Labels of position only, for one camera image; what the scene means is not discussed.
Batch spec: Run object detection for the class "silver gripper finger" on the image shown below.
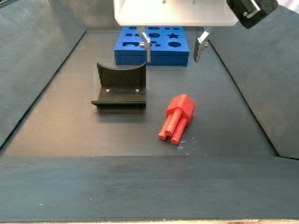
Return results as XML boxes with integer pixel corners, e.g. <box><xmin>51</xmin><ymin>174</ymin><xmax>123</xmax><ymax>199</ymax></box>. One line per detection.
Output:
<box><xmin>136</xmin><ymin>26</ymin><xmax>151</xmax><ymax>62</ymax></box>
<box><xmin>193</xmin><ymin>27</ymin><xmax>211</xmax><ymax>62</ymax></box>

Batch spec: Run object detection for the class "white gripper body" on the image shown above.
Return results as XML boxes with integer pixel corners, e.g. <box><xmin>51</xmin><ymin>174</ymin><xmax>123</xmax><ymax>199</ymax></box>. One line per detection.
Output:
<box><xmin>113</xmin><ymin>0</ymin><xmax>237</xmax><ymax>26</ymax></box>

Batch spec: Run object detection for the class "red three prong object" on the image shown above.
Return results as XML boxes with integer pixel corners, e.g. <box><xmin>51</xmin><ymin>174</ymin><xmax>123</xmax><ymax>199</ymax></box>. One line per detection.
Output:
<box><xmin>157</xmin><ymin>94</ymin><xmax>195</xmax><ymax>145</ymax></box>

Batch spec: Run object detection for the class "black curved fixture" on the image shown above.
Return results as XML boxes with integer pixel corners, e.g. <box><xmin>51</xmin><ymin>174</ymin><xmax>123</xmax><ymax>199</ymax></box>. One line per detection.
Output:
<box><xmin>91</xmin><ymin>64</ymin><xmax>147</xmax><ymax>107</ymax></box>

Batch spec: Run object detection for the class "blue shape sorter block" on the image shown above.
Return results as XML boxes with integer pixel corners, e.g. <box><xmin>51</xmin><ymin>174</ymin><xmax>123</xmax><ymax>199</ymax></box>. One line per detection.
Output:
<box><xmin>115</xmin><ymin>26</ymin><xmax>189</xmax><ymax>67</ymax></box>

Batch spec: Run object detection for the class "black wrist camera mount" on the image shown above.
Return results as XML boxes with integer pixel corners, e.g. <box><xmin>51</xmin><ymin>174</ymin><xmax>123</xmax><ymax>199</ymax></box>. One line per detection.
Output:
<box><xmin>227</xmin><ymin>0</ymin><xmax>277</xmax><ymax>29</ymax></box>

